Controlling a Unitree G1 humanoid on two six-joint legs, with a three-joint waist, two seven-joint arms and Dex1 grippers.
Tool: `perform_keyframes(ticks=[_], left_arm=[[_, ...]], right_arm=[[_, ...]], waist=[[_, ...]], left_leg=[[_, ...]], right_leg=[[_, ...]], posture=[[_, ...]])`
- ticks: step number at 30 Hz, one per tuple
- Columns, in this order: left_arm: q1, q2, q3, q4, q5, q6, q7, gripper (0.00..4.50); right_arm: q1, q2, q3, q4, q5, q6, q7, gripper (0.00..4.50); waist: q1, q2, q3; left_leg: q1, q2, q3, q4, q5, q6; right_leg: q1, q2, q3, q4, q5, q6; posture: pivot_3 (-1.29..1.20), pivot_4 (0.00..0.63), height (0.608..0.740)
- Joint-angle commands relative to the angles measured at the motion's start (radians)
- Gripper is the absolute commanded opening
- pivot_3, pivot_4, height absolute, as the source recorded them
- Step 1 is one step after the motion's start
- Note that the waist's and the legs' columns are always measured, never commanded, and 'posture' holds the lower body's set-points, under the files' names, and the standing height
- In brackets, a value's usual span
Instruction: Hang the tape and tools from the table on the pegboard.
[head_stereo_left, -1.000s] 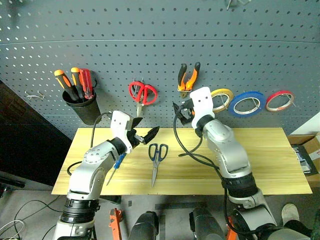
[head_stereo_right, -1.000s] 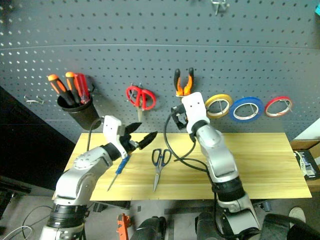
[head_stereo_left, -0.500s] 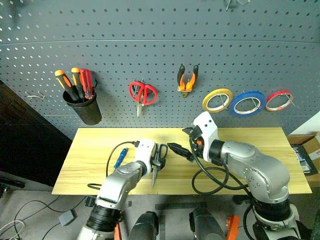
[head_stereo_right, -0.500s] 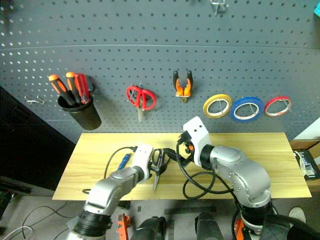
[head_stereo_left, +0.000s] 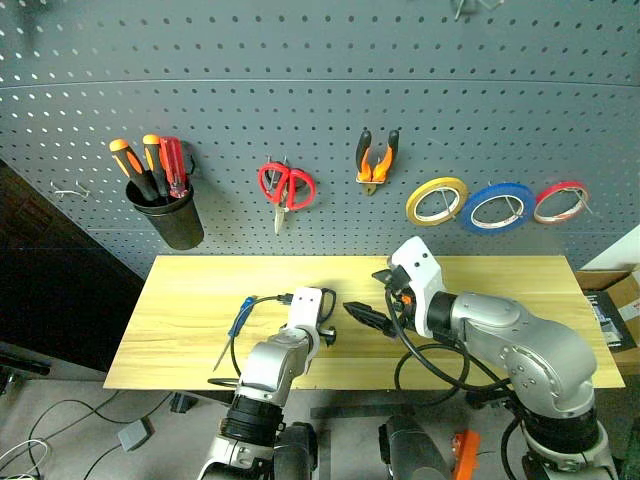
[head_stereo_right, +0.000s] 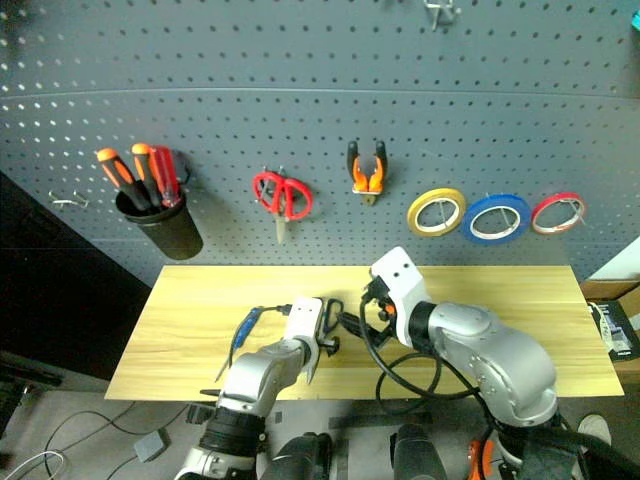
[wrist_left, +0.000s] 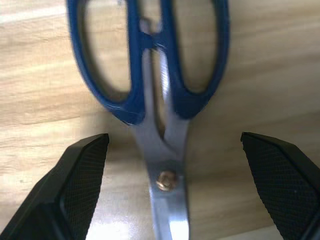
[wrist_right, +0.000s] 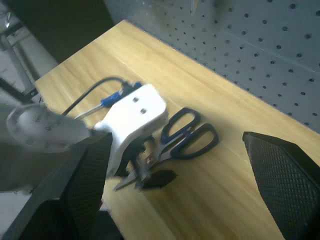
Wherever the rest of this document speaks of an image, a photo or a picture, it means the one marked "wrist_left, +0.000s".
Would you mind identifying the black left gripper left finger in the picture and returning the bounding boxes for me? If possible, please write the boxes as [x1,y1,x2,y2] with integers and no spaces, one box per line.
[0,133,110,240]

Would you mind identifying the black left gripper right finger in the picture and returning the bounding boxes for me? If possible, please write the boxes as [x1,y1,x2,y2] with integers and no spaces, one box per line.
[240,131,320,240]

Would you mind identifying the blue-handled steel scissors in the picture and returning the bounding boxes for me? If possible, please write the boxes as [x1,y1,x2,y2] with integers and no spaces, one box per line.
[65,0,231,240]

